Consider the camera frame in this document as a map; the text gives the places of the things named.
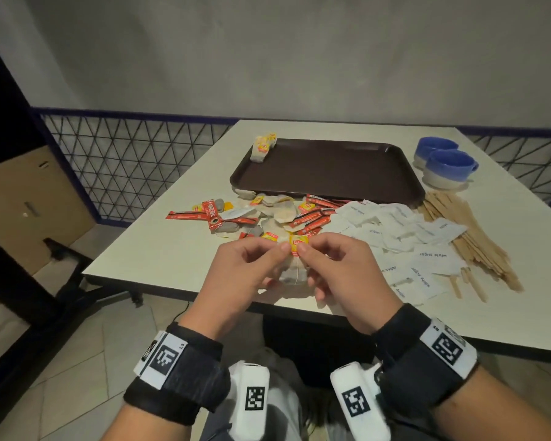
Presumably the person's right hand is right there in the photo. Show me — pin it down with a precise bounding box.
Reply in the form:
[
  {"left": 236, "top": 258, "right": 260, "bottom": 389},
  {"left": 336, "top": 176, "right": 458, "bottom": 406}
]
[{"left": 296, "top": 232, "right": 404, "bottom": 335}]

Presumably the person's left hand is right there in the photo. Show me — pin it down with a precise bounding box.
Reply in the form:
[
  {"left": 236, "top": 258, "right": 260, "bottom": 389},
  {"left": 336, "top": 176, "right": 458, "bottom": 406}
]
[{"left": 178, "top": 237, "right": 304, "bottom": 341}]

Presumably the pile of tea bags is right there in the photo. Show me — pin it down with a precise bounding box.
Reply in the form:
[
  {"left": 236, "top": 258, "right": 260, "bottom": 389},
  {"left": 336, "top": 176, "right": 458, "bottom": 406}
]
[{"left": 190, "top": 192, "right": 322, "bottom": 244}]

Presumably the pile of white sugar packets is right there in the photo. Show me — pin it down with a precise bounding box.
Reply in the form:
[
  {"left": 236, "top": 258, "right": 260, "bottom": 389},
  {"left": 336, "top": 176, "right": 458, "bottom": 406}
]
[{"left": 321, "top": 199, "right": 469, "bottom": 306}]

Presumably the pile of red coffee sticks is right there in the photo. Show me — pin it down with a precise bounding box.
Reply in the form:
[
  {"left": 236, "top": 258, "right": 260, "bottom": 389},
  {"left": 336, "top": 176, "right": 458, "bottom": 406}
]
[{"left": 165, "top": 193, "right": 350, "bottom": 239}]

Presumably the dark brown tray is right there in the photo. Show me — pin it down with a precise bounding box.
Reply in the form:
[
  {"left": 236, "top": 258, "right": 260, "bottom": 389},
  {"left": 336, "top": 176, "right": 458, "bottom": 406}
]
[{"left": 229, "top": 138, "right": 427, "bottom": 209}]

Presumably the pile of wooden stir sticks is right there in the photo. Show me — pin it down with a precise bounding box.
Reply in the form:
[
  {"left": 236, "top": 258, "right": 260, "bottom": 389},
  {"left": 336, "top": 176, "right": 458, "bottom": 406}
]
[{"left": 416, "top": 191, "right": 525, "bottom": 303}]

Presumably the person's left forearm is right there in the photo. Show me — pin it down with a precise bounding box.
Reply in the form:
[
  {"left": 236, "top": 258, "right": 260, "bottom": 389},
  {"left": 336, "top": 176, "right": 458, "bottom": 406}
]
[{"left": 100, "top": 402, "right": 193, "bottom": 441}]

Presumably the person's right forearm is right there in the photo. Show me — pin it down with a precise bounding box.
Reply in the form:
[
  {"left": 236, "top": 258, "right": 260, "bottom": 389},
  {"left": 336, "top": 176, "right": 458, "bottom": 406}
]
[{"left": 433, "top": 364, "right": 551, "bottom": 441}]

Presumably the black left wrist band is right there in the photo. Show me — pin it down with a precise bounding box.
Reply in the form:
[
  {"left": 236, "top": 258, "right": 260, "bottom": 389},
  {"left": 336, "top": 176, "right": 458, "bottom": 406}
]
[{"left": 122, "top": 322, "right": 231, "bottom": 427}]

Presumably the blue and white mug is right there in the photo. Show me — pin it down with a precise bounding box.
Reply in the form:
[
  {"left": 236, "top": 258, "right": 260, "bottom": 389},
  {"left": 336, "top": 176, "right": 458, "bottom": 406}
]
[
  {"left": 421, "top": 149, "right": 480, "bottom": 190},
  {"left": 413, "top": 136, "right": 460, "bottom": 170}
]

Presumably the light wooden cabinet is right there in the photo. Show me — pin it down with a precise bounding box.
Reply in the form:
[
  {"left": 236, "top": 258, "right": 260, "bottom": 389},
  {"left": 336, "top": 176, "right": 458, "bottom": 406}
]
[{"left": 0, "top": 145, "right": 96, "bottom": 313}]

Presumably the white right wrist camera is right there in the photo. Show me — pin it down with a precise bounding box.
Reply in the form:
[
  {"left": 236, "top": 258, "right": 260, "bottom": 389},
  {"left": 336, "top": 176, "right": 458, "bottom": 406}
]
[{"left": 329, "top": 361, "right": 392, "bottom": 441}]

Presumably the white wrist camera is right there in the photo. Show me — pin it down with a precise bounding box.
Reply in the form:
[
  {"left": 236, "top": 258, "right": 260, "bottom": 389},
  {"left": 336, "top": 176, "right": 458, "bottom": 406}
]
[
  {"left": 227, "top": 361, "right": 271, "bottom": 441},
  {"left": 329, "top": 361, "right": 392, "bottom": 441}
]

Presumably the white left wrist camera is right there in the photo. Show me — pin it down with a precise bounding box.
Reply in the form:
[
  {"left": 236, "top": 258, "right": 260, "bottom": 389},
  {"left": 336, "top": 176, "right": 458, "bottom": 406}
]
[{"left": 227, "top": 361, "right": 271, "bottom": 441}]

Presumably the black side table frame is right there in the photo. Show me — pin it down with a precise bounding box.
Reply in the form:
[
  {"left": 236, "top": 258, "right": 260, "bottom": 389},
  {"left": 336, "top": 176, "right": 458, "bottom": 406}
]
[{"left": 0, "top": 229, "right": 143, "bottom": 423}]

